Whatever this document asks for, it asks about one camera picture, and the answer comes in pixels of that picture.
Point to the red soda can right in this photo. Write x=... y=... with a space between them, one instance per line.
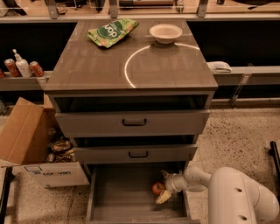
x=37 y=69

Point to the brown cardboard box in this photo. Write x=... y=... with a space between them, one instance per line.
x=26 y=134

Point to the grey low shelf right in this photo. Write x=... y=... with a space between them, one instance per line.
x=249 y=75

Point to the red apple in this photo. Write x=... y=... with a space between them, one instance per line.
x=157 y=187

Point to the grey low shelf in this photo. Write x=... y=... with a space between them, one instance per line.
x=249 y=75
x=10 y=83

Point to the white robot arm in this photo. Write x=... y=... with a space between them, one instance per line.
x=233 y=197

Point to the green chip bag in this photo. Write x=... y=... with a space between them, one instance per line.
x=111 y=33

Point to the bottom open grey drawer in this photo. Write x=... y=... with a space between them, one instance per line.
x=122 y=194

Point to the top grey drawer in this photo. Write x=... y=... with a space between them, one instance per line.
x=132 y=124

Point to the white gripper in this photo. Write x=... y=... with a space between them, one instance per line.
x=172 y=184

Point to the middle grey drawer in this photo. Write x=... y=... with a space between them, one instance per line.
x=135 y=154

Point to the white pump bottle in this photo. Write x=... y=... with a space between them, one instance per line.
x=22 y=65

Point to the grey drawer cabinet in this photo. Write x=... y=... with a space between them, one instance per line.
x=135 y=74

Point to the black bar right edge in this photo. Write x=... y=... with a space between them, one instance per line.
x=273 y=151

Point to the grey low shelf left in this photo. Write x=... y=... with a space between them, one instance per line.
x=10 y=83

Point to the black bar edge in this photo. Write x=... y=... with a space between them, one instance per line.
x=8 y=177
x=273 y=151

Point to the white folded cloth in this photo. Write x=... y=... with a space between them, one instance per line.
x=219 y=67

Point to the red soda can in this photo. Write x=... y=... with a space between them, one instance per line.
x=11 y=65
x=37 y=69

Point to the white paper bowl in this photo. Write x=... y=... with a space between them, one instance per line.
x=165 y=33

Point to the red soda can left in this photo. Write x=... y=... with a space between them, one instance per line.
x=11 y=65

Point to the snack packets in box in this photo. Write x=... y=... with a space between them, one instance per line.
x=60 y=151

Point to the black bar left edge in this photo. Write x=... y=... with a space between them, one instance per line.
x=8 y=177

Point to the white printed cardboard box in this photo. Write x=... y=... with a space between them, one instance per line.
x=58 y=174

